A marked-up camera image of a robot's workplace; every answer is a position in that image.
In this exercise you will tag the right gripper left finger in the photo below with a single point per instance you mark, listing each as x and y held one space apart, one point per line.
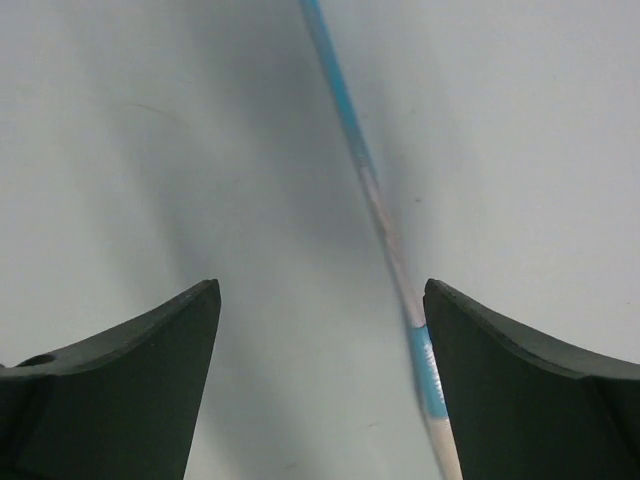
121 404

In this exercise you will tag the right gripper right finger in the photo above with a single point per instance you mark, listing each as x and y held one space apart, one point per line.
525 405

